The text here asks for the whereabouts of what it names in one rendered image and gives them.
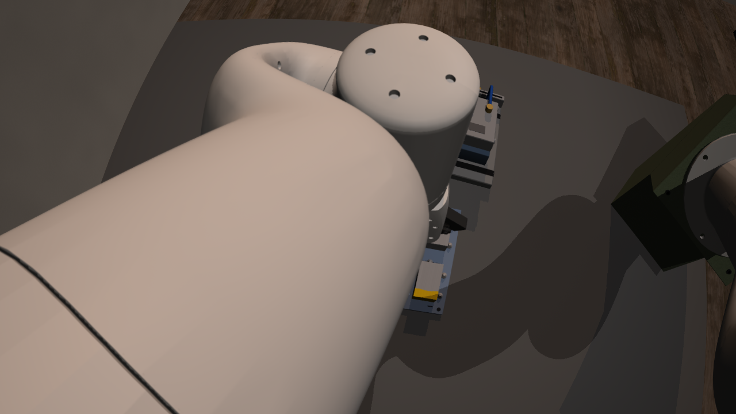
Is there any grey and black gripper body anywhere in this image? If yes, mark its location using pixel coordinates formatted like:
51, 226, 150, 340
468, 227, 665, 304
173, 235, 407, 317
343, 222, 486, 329
427, 184, 449, 243

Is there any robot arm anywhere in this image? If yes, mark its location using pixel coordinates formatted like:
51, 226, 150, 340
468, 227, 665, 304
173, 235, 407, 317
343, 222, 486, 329
0, 23, 736, 414

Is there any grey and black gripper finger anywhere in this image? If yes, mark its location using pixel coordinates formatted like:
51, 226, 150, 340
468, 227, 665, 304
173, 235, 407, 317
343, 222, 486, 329
441, 207, 467, 235

